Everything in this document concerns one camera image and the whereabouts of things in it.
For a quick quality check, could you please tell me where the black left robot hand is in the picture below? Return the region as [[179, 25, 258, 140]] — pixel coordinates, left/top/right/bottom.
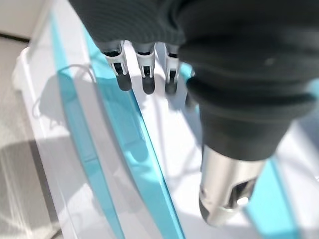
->
[[68, 0, 319, 229]]

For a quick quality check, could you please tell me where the white blue medical cart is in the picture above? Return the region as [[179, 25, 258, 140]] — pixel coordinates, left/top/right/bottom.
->
[[12, 0, 319, 239]]

